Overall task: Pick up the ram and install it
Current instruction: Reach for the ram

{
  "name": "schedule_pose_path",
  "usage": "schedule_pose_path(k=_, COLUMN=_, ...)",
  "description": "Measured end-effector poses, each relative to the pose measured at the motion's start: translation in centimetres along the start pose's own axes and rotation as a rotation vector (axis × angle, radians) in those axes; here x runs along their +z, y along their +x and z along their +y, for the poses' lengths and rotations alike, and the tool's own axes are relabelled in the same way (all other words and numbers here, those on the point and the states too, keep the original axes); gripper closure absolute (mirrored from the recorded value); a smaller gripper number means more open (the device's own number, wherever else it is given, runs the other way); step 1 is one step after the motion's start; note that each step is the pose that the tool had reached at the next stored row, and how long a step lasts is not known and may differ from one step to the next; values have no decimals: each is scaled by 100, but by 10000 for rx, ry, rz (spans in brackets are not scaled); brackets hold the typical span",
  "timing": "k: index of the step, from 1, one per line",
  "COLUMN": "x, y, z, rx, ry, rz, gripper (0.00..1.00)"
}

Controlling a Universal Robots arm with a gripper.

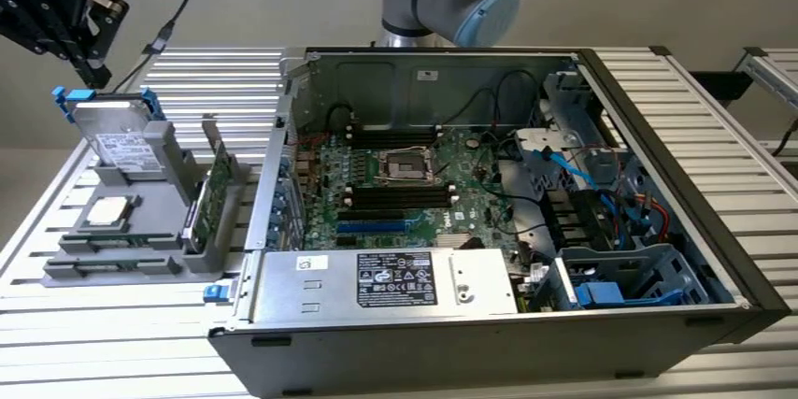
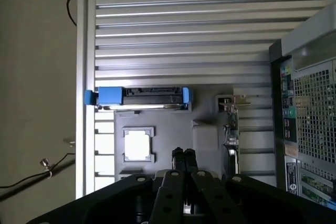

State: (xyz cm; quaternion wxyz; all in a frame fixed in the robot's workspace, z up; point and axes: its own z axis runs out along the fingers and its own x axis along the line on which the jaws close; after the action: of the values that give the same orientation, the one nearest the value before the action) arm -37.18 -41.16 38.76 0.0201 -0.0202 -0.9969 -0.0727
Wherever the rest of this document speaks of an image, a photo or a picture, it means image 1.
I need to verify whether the green RAM stick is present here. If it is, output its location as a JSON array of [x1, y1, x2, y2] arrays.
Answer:
[[61, 232, 173, 247]]

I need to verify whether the black RAM slot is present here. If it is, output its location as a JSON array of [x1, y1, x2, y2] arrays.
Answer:
[[343, 182, 456, 193], [343, 201, 462, 212], [343, 194, 460, 206], [347, 124, 438, 133], [347, 129, 438, 137], [343, 189, 458, 199]]

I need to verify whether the silver hard disk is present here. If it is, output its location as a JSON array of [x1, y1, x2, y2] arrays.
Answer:
[[68, 99, 157, 177]]

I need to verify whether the silver CPU chip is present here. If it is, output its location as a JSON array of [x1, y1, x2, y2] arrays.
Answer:
[[83, 194, 137, 228]]

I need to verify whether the grey parts rack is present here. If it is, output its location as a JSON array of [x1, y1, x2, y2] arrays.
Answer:
[[39, 113, 264, 289]]

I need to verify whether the green graphics card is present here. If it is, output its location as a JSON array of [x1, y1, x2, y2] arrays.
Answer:
[[181, 113, 237, 256]]

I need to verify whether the black long expansion slot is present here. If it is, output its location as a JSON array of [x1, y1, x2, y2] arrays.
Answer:
[[335, 208, 408, 223]]

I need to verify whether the blue case latch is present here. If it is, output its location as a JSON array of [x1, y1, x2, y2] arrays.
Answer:
[[200, 280, 231, 303]]

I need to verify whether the blue expansion slot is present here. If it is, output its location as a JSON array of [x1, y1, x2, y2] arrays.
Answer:
[[335, 220, 408, 235]]

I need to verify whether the silver power supply unit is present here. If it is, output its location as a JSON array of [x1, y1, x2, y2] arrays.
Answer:
[[247, 248, 523, 326]]

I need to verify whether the green motherboard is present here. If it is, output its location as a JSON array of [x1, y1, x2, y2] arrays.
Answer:
[[296, 126, 531, 253]]

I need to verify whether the black power supply label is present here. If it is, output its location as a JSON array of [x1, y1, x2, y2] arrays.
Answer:
[[354, 251, 442, 309]]

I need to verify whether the silver chipset heatsink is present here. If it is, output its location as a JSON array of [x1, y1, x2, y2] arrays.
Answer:
[[434, 232, 486, 251]]

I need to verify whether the grey metal disk bay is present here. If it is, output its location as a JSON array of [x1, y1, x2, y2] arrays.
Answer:
[[514, 70, 632, 197]]

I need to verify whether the black open PC case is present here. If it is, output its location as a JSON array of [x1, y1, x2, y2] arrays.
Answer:
[[205, 46, 793, 399]]

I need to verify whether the blue-grey drive cage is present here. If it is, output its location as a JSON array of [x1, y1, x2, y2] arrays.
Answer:
[[550, 243, 713, 312]]

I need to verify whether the neighbouring metal slat table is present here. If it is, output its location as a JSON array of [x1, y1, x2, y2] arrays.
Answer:
[[731, 46, 798, 113]]

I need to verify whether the blue disk bracket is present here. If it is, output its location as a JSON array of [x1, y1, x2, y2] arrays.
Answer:
[[51, 85, 164, 125]]

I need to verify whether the looped black wire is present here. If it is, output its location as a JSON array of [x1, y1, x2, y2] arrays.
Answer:
[[326, 103, 358, 133]]

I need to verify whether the CPU socket with metal frame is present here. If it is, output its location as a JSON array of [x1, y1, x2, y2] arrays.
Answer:
[[371, 146, 442, 184]]

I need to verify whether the long black wire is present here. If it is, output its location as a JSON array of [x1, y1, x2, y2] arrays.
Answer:
[[446, 69, 542, 132]]

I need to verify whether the blue flat data wire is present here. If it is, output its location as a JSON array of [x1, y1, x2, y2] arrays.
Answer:
[[540, 146, 650, 236]]

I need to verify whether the red wire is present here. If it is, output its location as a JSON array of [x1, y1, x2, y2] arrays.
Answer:
[[644, 201, 674, 243]]

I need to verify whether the black cable beside table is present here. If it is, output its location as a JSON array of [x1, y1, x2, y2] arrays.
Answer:
[[770, 117, 798, 158]]

